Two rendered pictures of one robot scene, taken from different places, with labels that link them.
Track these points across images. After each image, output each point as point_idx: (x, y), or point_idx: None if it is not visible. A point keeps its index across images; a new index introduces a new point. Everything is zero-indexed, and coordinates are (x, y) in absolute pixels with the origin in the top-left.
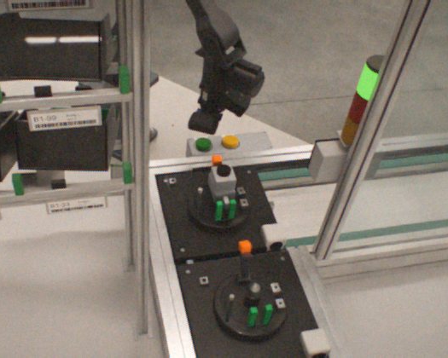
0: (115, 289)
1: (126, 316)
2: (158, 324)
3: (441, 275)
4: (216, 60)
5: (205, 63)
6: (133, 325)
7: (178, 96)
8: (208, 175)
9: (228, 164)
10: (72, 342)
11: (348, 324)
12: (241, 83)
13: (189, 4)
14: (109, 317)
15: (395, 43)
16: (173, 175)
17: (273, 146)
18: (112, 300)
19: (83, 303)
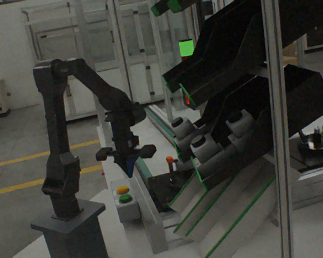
0: (253, 240)
1: (272, 230)
2: (271, 215)
3: None
4: (130, 107)
5: (122, 120)
6: (277, 225)
7: (34, 251)
8: (179, 164)
9: (144, 188)
10: (307, 247)
11: None
12: (140, 112)
13: (101, 89)
14: (277, 237)
15: (192, 22)
16: (161, 202)
17: (103, 202)
18: (263, 239)
19: (274, 251)
